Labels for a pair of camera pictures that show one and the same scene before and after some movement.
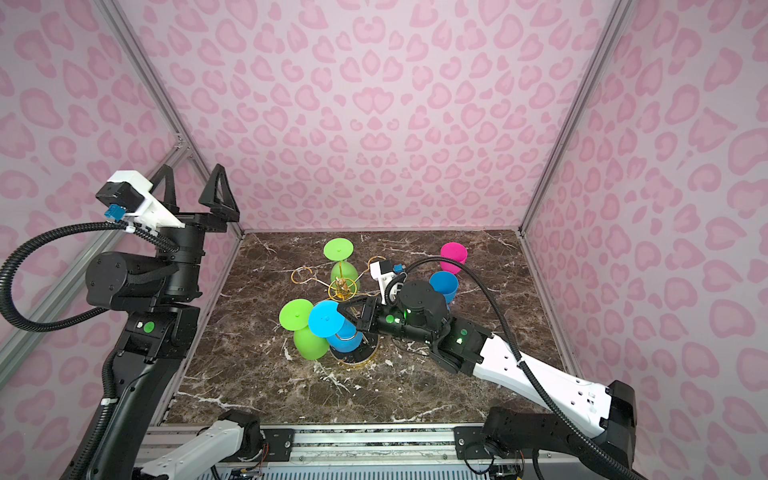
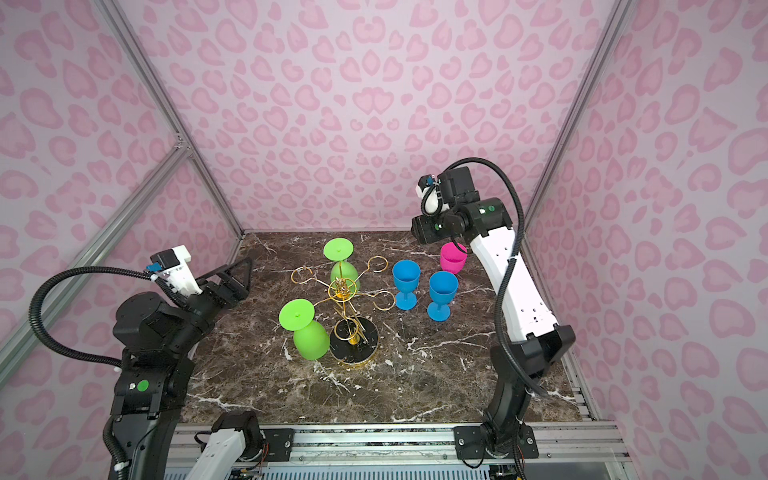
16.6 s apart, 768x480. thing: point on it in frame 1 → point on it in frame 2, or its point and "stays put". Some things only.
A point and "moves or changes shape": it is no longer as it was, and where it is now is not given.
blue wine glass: x=326 y=321 moves or changes shape
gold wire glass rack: x=345 y=289 stays put
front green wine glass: x=309 y=344 stays put
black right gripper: x=370 y=317 → x=424 y=230
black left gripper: x=216 y=219 → x=237 y=292
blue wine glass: x=446 y=283 stays put
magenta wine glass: x=455 y=251 stays put
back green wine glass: x=341 y=249 stays put
